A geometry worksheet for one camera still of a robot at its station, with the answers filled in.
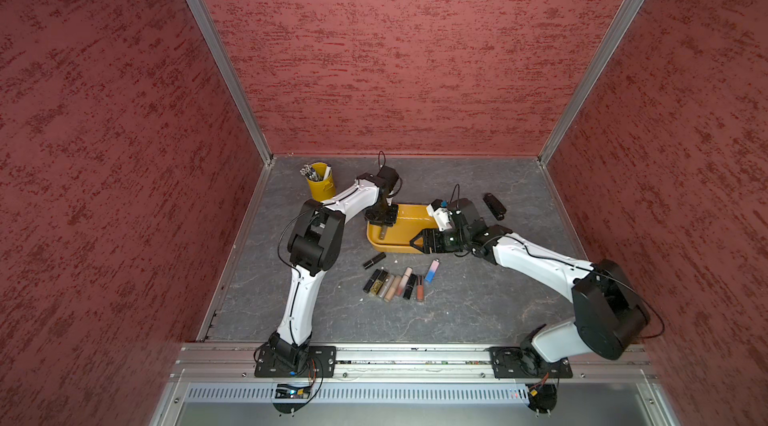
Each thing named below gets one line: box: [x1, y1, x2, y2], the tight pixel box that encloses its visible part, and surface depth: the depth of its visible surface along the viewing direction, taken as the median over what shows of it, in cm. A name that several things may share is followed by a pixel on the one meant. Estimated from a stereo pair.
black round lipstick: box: [403, 273, 418, 300], surface depth 87 cm
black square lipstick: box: [363, 269, 381, 293], surface depth 87 cm
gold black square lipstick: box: [369, 270, 389, 296], surface depth 87 cm
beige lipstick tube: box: [384, 275, 402, 303], surface depth 87 cm
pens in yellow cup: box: [299, 164, 332, 181], surface depth 96 cm
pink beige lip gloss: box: [397, 267, 413, 297], surface depth 89 cm
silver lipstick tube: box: [378, 274, 395, 299], surface depth 87 cm
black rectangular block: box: [483, 192, 507, 221], surface depth 106 cm
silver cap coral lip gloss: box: [416, 275, 425, 302], surface depth 87 cm
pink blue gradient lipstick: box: [424, 258, 441, 283], surface depth 91 cm
